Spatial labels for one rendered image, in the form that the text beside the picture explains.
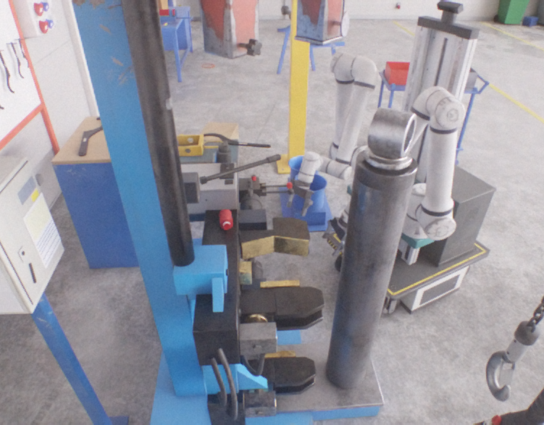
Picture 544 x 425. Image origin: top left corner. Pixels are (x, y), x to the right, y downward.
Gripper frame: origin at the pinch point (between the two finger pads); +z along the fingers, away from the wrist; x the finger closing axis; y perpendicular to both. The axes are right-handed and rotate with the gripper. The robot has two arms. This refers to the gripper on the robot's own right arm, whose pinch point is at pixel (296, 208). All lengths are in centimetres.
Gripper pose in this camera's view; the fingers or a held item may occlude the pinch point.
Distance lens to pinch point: 235.3
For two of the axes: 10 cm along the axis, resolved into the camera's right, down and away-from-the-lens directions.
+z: -2.6, 9.3, 2.8
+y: 7.6, 0.2, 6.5
